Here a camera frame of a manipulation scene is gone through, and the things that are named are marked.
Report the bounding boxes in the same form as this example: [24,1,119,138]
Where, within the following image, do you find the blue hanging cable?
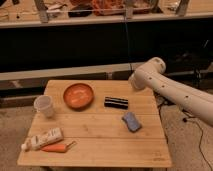
[124,18,134,72]

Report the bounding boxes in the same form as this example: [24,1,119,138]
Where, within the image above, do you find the black object on shelf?
[68,4,92,17]

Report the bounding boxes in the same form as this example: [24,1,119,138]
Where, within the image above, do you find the clear plastic cup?
[34,95,54,118]

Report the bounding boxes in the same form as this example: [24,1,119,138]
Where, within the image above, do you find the metal shelf rack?
[0,0,213,29]

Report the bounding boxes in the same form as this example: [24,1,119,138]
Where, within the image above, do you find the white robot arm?
[129,57,213,127]

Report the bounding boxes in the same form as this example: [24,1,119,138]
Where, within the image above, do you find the orange toy carrot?
[41,141,76,153]

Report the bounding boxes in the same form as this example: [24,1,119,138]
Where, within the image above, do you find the red object on shelf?
[92,0,124,16]

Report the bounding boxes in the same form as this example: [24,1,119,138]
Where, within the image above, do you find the blue sponge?
[122,112,142,132]

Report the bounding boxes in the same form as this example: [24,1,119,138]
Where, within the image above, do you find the white tube with cap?
[21,128,63,151]

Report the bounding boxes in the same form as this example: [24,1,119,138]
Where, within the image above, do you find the black cable on floor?
[181,113,213,170]

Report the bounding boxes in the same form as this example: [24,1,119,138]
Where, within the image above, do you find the orange bowl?
[63,83,94,110]

